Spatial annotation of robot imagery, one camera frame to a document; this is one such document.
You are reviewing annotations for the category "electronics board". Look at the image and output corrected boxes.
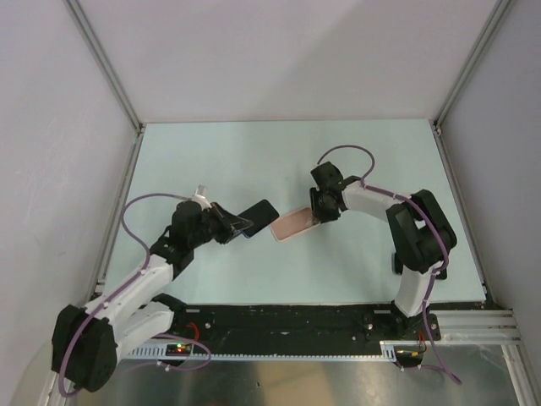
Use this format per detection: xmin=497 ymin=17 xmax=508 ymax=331
xmin=395 ymin=331 xmax=428 ymax=370
xmin=166 ymin=322 xmax=199 ymax=357

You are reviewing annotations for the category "pink phone case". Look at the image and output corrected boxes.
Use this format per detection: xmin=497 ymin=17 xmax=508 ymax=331
xmin=270 ymin=206 xmax=320 ymax=242

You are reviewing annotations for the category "aluminium frame post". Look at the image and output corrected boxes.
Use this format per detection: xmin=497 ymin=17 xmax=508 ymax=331
xmin=62 ymin=0 xmax=145 ymax=132
xmin=431 ymin=0 xmax=515 ymax=130

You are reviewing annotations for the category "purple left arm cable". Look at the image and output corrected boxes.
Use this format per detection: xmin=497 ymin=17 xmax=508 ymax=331
xmin=57 ymin=192 xmax=199 ymax=398

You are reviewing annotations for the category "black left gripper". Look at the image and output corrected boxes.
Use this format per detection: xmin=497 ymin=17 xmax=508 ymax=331
xmin=189 ymin=202 xmax=252 ymax=248

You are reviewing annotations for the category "blue smartphone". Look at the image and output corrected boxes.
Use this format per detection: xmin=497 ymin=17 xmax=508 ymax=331
xmin=238 ymin=199 xmax=280 ymax=239

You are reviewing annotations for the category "left aluminium frame post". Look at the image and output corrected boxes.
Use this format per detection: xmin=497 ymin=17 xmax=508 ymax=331
xmin=62 ymin=0 xmax=145 ymax=132

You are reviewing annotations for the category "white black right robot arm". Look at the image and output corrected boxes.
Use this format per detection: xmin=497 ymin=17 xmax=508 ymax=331
xmin=309 ymin=162 xmax=457 ymax=339

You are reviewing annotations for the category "black table front rail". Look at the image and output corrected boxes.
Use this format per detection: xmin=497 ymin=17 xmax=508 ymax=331
xmin=167 ymin=304 xmax=441 ymax=355

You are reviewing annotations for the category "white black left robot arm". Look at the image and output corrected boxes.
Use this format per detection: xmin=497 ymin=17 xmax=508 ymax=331
xmin=52 ymin=200 xmax=256 ymax=392

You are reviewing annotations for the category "right aluminium frame post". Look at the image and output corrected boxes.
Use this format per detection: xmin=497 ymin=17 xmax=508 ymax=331
xmin=431 ymin=0 xmax=515 ymax=130

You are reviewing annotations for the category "right electronics board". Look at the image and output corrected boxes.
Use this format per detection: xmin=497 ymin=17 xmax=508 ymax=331
xmin=395 ymin=331 xmax=428 ymax=370

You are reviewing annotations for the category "aluminium front frame beam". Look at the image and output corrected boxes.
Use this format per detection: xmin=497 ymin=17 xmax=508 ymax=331
xmin=418 ymin=310 xmax=516 ymax=341

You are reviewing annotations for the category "left electronics board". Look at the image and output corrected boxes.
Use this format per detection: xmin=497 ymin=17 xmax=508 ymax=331
xmin=166 ymin=322 xmax=199 ymax=357

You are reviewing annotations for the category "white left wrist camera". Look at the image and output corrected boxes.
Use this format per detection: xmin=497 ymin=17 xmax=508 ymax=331
xmin=190 ymin=184 xmax=211 ymax=210

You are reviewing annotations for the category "white slotted cable duct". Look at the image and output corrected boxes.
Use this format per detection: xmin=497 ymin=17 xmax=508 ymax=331
xmin=125 ymin=341 xmax=396 ymax=362

